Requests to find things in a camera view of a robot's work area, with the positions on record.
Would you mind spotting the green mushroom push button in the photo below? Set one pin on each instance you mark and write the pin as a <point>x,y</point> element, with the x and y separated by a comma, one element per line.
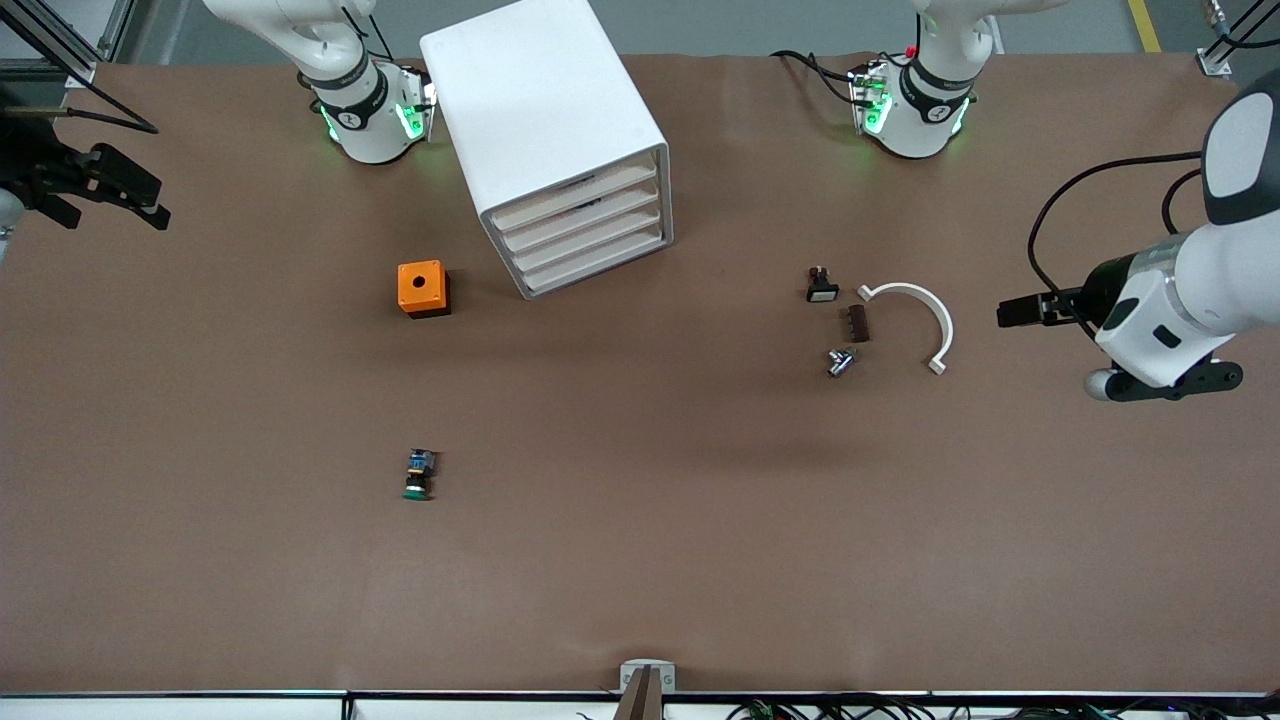
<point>419,475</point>

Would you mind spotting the black white rectangular switch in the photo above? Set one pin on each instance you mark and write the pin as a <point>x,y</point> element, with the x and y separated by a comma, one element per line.
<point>822,287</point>

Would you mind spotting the orange button enclosure box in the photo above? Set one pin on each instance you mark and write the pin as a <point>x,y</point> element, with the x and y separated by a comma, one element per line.
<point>420,285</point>

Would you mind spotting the brown table cover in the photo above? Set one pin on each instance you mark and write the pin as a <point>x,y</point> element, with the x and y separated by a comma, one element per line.
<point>700,560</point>

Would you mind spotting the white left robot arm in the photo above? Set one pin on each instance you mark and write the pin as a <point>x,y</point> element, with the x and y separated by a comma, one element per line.
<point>1200,290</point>

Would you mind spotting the white drawer cabinet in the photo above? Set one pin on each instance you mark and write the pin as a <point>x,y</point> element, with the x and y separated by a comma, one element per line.
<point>540,100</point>

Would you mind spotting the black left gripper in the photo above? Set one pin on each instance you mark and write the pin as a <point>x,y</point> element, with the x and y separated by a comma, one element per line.
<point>1090,291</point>

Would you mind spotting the white plastic drawer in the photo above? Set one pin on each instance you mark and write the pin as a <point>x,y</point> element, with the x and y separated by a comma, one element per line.
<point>585,240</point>
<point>570,190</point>
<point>590,265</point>
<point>580,215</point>

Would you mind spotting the grey metal edge bracket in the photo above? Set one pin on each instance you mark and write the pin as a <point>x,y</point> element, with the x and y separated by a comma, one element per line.
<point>647,680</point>

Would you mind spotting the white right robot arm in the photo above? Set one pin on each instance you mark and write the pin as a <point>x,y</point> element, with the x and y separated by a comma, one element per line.
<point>350,100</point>

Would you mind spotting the white curved plastic bracket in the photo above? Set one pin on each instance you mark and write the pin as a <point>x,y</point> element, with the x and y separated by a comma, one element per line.
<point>935,305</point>

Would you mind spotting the white table edge rail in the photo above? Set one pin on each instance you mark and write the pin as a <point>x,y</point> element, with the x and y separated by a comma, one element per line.
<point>200,705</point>

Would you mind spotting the aluminium frame profile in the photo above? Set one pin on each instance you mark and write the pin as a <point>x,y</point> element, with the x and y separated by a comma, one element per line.
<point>60,40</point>
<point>1235,35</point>

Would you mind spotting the brown terminal block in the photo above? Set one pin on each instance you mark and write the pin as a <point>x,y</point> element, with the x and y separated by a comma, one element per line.
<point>855,324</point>

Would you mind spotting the silver metal fitting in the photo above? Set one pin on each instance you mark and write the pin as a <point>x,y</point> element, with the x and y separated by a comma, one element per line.
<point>840,361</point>

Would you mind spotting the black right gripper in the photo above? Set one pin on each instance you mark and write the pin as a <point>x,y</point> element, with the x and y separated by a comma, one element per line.
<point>30,160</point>

